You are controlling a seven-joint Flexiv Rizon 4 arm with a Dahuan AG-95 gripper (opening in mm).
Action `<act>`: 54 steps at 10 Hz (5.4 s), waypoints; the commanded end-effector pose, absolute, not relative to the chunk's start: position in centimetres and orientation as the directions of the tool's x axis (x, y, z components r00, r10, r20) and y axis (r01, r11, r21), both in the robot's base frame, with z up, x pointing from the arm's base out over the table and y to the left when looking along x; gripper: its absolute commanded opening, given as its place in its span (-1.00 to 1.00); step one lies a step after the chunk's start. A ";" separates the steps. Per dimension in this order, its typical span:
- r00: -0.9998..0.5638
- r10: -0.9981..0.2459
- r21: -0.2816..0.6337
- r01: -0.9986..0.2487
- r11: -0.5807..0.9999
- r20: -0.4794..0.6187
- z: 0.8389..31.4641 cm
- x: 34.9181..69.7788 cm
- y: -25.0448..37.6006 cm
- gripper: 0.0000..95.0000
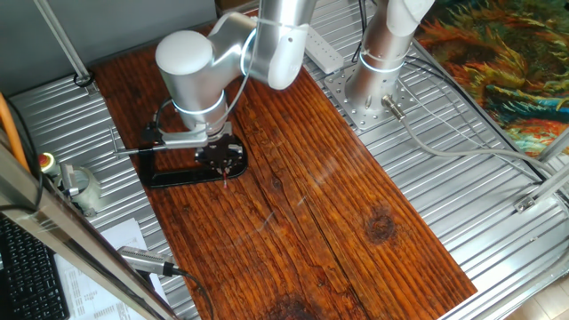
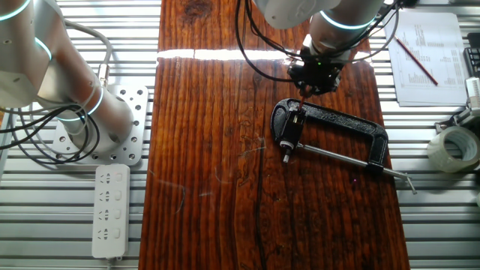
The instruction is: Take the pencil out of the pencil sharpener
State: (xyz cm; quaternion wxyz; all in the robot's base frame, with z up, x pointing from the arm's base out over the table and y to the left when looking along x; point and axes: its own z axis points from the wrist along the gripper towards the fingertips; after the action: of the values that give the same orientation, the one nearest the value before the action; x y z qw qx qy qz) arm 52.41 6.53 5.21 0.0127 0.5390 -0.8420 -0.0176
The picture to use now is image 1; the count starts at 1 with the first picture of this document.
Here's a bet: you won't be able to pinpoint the aluminium profile bar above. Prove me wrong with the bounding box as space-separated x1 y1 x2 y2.
535 128 569 164
514 164 569 214

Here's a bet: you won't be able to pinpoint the orange tube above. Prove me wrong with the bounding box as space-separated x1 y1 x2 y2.
0 92 30 174

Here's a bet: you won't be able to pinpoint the long black table cable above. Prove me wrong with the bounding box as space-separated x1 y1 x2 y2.
404 60 549 184

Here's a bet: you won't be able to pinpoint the shiny metal frame bar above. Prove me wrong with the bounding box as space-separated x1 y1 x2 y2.
0 141 179 320

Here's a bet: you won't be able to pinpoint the thin white table cable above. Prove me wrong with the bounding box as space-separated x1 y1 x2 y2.
399 75 542 184

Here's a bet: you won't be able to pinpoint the black camera cable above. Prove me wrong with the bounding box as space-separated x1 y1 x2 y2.
172 265 215 320

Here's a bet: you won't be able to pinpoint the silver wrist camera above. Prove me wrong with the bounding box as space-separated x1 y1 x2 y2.
160 131 211 150

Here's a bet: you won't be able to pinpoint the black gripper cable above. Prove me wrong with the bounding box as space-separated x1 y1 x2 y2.
141 96 174 146

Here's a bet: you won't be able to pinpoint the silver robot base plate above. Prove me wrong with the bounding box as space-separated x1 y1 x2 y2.
323 61 419 132

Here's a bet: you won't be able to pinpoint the silver ribbed camera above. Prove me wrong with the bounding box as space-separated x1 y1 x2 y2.
117 245 180 277

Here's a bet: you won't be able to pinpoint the black base cable bundle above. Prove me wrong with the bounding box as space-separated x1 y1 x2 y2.
350 0 369 64

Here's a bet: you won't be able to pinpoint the black metal C-clamp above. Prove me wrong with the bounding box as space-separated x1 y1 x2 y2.
108 125 249 190

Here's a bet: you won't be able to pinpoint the white printed paper sheets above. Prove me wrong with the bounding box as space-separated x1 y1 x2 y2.
52 217 172 320

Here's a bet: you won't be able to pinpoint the red emergency stop button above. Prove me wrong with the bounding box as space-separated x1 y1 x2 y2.
37 152 61 179

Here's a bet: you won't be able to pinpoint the black keyboard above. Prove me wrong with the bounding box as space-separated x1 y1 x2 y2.
0 212 71 320

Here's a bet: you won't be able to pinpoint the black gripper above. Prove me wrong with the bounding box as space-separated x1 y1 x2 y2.
195 135 244 174

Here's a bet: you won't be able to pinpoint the small silver metal bracket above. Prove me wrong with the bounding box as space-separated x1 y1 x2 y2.
59 162 81 197

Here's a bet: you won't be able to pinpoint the white power strip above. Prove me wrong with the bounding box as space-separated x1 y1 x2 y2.
304 26 346 76

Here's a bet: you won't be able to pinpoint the brown wooden board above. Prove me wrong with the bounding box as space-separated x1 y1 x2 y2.
91 12 479 320

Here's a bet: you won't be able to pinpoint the thick grey base cable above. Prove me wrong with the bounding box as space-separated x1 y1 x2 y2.
381 94 569 179

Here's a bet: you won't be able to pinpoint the thin aluminium frame post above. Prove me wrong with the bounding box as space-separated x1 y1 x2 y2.
33 0 101 97

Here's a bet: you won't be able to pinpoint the colourful painted cloth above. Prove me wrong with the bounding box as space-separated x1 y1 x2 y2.
415 0 569 156

